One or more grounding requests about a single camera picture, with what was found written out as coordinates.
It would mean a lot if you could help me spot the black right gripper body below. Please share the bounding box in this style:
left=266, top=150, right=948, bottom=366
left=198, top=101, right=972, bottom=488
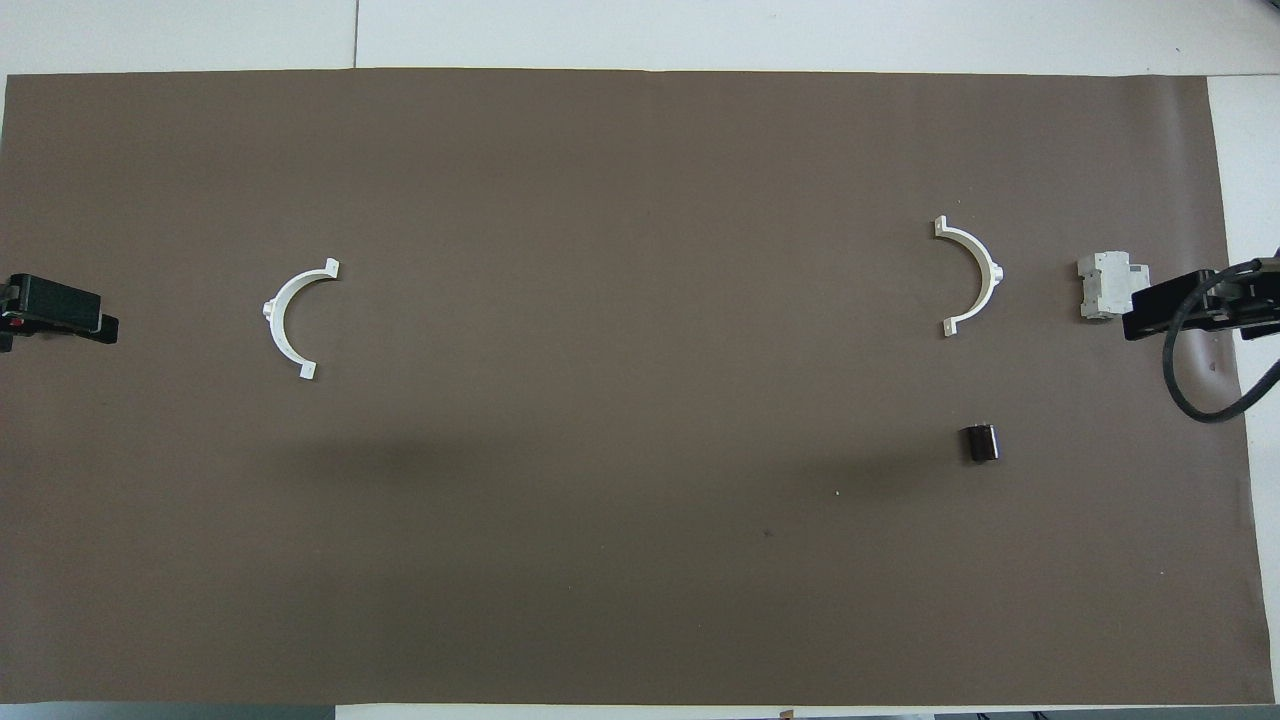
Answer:
left=1150, top=258, right=1280, bottom=333

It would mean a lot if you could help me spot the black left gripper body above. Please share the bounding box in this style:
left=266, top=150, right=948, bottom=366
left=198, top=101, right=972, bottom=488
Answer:
left=0, top=272, right=105, bottom=337

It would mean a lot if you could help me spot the white circuit breaker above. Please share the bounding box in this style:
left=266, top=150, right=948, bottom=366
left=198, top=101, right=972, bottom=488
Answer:
left=1076, top=250, right=1151, bottom=323

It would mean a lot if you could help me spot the brown table mat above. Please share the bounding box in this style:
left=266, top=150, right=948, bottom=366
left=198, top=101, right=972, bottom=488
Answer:
left=0, top=67, right=1280, bottom=706

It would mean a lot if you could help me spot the white half pipe clamp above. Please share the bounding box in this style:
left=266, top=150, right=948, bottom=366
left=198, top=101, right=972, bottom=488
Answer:
left=262, top=258, right=342, bottom=382
left=933, top=215, right=1006, bottom=339

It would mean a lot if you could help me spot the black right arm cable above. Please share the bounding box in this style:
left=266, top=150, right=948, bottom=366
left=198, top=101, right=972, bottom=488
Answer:
left=1160, top=258, right=1280, bottom=424

